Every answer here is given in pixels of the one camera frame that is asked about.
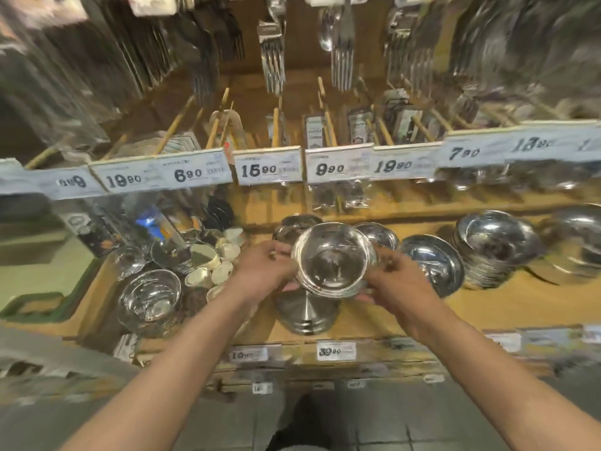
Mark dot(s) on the row of hanging dark cutlery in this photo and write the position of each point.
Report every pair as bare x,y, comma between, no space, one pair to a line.
117,56

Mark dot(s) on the clear bag of dark pieces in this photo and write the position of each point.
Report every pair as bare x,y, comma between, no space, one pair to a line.
340,194

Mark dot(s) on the hanging fork and spoon pack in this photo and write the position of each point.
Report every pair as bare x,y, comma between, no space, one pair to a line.
342,46

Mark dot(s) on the upturned steel bowl stack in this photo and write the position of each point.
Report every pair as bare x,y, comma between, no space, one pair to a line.
307,314

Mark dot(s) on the row of white price labels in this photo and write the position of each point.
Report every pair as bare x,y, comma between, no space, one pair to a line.
267,169

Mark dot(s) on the small steel bowl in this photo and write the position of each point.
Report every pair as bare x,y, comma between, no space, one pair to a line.
296,225
378,234

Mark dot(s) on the person's dark trouser leg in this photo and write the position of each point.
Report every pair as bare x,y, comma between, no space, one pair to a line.
305,425

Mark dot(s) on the nested shiny steel bowls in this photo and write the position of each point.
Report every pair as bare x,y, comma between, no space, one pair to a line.
331,262

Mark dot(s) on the person's right hand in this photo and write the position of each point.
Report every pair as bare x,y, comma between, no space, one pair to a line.
404,291

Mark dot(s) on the person's left thumb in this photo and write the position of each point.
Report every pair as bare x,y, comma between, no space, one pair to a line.
280,250

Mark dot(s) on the person's right thumb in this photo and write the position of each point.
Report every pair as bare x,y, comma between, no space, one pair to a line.
387,259

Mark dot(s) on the row of wooden display pegs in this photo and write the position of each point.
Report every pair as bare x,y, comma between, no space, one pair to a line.
328,122

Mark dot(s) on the small clear glass bowl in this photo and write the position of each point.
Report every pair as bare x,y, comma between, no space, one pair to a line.
128,262

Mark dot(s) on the clear glass with blue label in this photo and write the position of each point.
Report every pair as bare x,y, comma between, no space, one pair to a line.
155,225

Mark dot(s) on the group of small white cups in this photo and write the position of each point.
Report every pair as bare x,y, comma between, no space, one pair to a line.
220,272

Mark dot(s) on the large steel bowl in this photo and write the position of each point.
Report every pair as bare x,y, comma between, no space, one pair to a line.
573,244

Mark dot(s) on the stack of wide steel bowls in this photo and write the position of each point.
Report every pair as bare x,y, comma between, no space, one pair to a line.
493,244

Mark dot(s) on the row of hanging clear packs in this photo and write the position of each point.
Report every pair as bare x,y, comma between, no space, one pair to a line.
530,56

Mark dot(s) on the row of small shelf labels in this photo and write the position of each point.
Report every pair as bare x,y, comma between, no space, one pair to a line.
335,351

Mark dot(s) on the small carded utensil pack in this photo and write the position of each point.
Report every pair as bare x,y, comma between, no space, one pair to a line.
360,126
315,131
399,115

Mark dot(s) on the green plastic basket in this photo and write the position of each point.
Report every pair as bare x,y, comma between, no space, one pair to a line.
51,305

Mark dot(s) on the person's left forearm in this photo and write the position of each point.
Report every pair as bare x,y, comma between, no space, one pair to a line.
173,371

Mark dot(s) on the person's right forearm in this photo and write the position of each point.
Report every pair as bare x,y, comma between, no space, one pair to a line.
488,385

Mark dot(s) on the stack of clear glass bowls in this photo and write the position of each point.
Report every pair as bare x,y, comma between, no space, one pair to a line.
149,300

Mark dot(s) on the hanging pack of steel forks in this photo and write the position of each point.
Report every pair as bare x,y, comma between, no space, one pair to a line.
272,56

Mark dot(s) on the shallow steel dish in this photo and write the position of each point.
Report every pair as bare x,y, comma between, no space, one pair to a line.
434,265

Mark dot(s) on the person's left hand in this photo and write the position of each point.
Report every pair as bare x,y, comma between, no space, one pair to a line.
263,274

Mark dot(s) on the hanging steel cutlery pack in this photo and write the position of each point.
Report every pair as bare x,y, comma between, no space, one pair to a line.
408,46

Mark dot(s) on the black printed packet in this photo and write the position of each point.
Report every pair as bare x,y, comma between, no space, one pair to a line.
91,232

